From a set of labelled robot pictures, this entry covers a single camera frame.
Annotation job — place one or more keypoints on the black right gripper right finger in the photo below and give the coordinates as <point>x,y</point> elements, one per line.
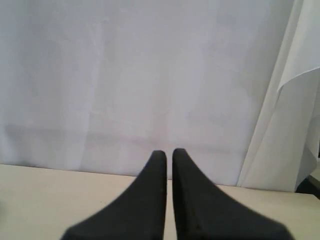
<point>202,211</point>

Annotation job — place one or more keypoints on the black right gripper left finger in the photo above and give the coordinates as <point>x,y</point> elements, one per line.
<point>137,214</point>

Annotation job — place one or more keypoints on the white backdrop curtain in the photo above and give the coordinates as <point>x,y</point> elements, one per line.
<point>97,85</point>

